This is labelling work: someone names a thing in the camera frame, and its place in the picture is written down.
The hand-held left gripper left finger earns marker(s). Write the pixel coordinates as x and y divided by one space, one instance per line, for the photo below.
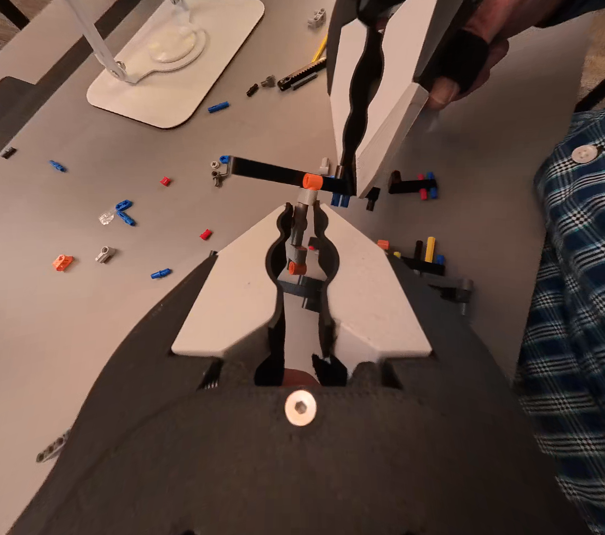
227 303

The long blue lego axle pin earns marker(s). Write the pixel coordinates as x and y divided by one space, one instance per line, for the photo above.
126 218

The clear plastic lego piece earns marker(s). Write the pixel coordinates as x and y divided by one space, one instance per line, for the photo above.
106 217

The blue plaid shirt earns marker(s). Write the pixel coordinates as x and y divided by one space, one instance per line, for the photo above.
562 308

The light grey lego frame piece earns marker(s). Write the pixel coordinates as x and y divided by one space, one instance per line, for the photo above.
317 18

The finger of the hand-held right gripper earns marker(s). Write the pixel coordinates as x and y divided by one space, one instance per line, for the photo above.
342 85
411 38

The long grey lego beam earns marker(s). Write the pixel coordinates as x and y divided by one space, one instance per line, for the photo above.
53 446

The black lego gear rack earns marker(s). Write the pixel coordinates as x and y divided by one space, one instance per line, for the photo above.
302 74

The black straight lego beam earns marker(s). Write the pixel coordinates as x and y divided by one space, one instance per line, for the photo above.
264 171

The black metal table leg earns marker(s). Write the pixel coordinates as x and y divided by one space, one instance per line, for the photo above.
591 100

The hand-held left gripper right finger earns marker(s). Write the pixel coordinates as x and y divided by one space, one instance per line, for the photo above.
378 303

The small dark grey lego piece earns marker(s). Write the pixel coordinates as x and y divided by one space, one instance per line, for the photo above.
269 81

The yellow lego axle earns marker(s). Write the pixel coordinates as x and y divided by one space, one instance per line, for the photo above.
320 49

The black lego pin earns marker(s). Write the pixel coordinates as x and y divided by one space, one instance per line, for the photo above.
252 90

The black lego pin connector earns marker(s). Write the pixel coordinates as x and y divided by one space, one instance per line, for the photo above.
372 199

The grey link with orange bushes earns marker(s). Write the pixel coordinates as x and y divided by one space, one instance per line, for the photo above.
300 223

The orange lego connector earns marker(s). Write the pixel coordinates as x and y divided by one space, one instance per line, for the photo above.
63 263

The small red lego bush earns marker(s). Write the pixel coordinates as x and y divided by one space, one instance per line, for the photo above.
205 234

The black lego chassis assembly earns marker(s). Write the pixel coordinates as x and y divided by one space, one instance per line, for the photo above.
428 268

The short black pinned lego beam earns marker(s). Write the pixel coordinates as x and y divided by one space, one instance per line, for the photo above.
406 186

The small black lego piece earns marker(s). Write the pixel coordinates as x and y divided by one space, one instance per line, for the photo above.
8 152

